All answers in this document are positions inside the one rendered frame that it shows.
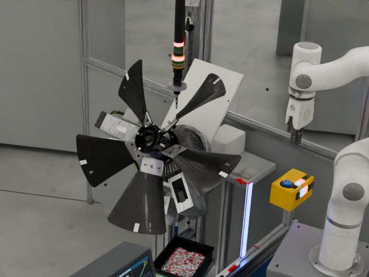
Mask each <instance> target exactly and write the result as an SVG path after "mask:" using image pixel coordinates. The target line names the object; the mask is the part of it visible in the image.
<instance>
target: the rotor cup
mask: <svg viewBox="0 0 369 277"><path fill-rule="evenodd" d="M147 136H150V140H149V141H146V137H147ZM161 143H162V144H163V145H165V146H164V147H163V146H161V145H160V144H161ZM173 145H180V141H179V138H178V136H177V135H176V134H175V133H174V132H173V131H171V130H170V131H169V133H167V131H165V129H161V128H160V127H158V126H157V125H155V124H145V125H143V126H142V127H141V128H140V129H139V130H138V131H137V133H136V135H135V146H136V148H137V149H138V150H139V151H140V152H141V153H143V154H148V155H150V156H148V157H150V158H154V159H158V160H162V161H164V165H165V164H168V163H170V162H171V161H173V160H172V159H171V158H169V157H167V156H165V155H163V154H161V152H162V151H164V150H166V149H168V148H169V147H171V146H173ZM146 156H147V155H146Z"/></svg>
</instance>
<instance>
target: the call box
mask: <svg viewBox="0 0 369 277"><path fill-rule="evenodd" d="M305 175H306V173H303V172H301V171H299V170H296V169H294V168H293V169H291V170H290V171H289V172H287V173H285V174H284V175H283V176H281V177H280V178H279V179H277V180H276V181H274V182H273V183H272V184H271V193H270V203H272V204H274V205H277V206H279V207H281V208H283V209H285V210H288V211H290V212H291V211H292V210H293V209H295V208H296V207H297V206H298V205H300V204H301V203H303V202H304V201H305V200H306V199H307V198H309V197H310V196H311V194H312V189H311V190H310V191H308V192H307V193H306V194H304V195H303V196H302V197H300V198H299V199H298V200H297V201H296V200H295V198H296V194H297V193H298V192H300V191H301V190H302V189H304V187H306V186H307V185H308V184H310V183H311V182H312V181H313V180H314V177H313V176H310V177H309V178H308V179H307V180H305V181H304V182H303V183H301V184H300V185H297V184H295V183H296V182H297V181H299V180H300V179H301V178H302V177H303V176H305ZM285 179H287V180H290V181H291V182H292V186H293V185H295V186H297V187H298V188H296V189H293V188H292V186H291V187H285V186H283V185H282V181H283V180H285Z"/></svg>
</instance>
